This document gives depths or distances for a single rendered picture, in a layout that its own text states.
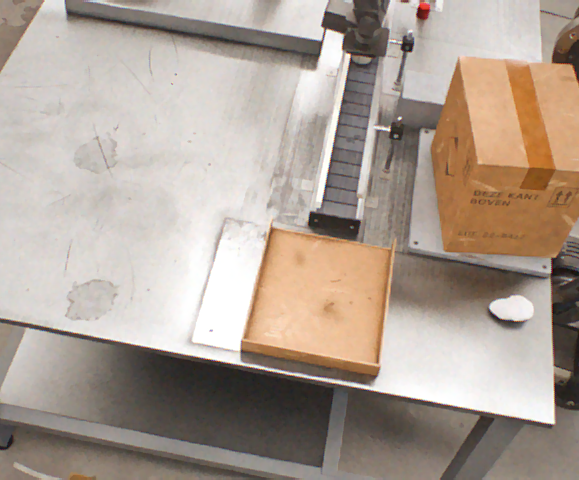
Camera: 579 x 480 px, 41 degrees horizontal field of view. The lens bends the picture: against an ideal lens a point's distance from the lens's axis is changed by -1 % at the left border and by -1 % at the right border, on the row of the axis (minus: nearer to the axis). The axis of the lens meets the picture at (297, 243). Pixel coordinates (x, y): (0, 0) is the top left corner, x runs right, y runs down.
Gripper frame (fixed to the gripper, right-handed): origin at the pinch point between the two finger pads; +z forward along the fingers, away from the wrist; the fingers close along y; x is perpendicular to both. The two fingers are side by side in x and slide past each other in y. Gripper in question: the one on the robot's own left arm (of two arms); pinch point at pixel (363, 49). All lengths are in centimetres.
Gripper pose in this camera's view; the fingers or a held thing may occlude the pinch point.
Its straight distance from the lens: 192.1
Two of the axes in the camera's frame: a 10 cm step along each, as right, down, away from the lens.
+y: -9.9, -1.7, 0.3
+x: -1.7, 9.9, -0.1
